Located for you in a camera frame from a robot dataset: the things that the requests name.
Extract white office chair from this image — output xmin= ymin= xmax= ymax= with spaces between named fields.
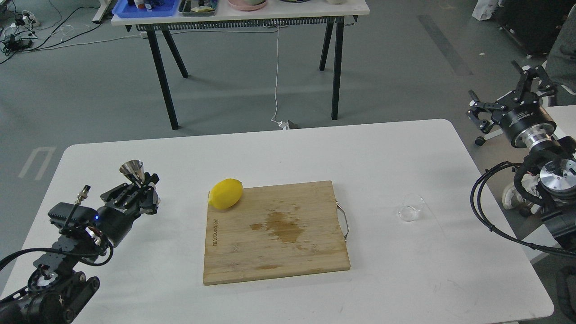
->
xmin=473 ymin=90 xmax=558 ymax=147

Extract black floor cables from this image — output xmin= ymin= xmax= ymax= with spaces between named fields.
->
xmin=0 ymin=0 xmax=102 ymax=52

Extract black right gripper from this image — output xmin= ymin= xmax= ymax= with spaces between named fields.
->
xmin=466 ymin=61 xmax=556 ymax=149

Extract yellow lemon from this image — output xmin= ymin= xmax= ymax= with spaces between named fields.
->
xmin=208 ymin=178 xmax=243 ymax=210

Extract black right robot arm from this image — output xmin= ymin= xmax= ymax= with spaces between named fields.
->
xmin=467 ymin=61 xmax=575 ymax=258

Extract small clear glass cup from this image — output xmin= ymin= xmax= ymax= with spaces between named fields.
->
xmin=397 ymin=193 xmax=425 ymax=223

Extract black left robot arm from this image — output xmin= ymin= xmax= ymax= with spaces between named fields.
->
xmin=1 ymin=172 xmax=160 ymax=324

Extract grey metal tray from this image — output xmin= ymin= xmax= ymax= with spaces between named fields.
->
xmin=178 ymin=0 xmax=219 ymax=17

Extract pink plate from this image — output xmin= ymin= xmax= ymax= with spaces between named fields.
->
xmin=228 ymin=0 xmax=267 ymax=12

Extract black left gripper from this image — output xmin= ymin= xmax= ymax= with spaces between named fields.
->
xmin=93 ymin=173 xmax=160 ymax=248

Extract blue plastic tray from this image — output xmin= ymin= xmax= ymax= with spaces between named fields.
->
xmin=112 ymin=0 xmax=180 ymax=18

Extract steel double jigger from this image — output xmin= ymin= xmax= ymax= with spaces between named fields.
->
xmin=119 ymin=159 xmax=146 ymax=187

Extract bamboo cutting board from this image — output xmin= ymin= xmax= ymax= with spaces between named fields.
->
xmin=203 ymin=180 xmax=351 ymax=285

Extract white background table black legs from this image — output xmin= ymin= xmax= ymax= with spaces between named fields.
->
xmin=111 ymin=0 xmax=370 ymax=130

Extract white hanging cable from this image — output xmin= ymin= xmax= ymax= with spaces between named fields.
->
xmin=270 ymin=25 xmax=291 ymax=130

